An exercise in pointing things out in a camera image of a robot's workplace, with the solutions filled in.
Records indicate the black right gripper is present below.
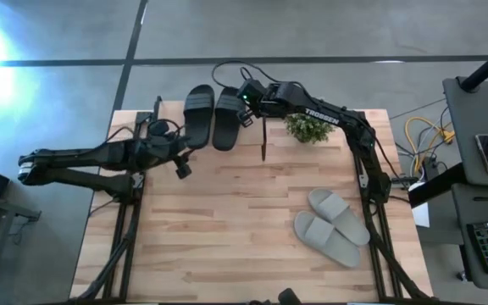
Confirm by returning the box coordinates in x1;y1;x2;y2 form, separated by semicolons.
236;82;300;128

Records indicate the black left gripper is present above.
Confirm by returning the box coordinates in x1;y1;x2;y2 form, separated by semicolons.
144;120;197;164

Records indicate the light grey slide sandal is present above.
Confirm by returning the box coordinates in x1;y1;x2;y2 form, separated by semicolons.
293;210;362;269
307;187;371;247

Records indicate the green potted plant dark pot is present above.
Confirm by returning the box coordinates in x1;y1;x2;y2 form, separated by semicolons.
284;112;336;145

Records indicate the grey desk top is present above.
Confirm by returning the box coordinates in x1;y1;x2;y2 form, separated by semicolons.
441;75;488;190

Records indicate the grey keyboard desk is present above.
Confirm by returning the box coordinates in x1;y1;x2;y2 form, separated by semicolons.
451;182;488;293

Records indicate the black pole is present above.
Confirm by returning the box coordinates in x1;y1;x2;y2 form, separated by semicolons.
459;40;488;92

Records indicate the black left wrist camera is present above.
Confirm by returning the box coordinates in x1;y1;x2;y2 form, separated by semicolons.
175;158;193;180

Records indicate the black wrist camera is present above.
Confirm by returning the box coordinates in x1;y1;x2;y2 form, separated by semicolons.
175;158;193;180
237;79;266;107

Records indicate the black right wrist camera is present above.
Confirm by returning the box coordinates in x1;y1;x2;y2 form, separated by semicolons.
237;79;266;107

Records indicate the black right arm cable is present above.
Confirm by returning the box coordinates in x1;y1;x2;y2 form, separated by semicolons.
211;60;296;92

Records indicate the black table-level camera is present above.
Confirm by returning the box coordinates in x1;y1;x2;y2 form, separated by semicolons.
277;287;302;305

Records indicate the yellow cable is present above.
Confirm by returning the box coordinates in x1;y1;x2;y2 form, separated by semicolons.
403;116;456;175

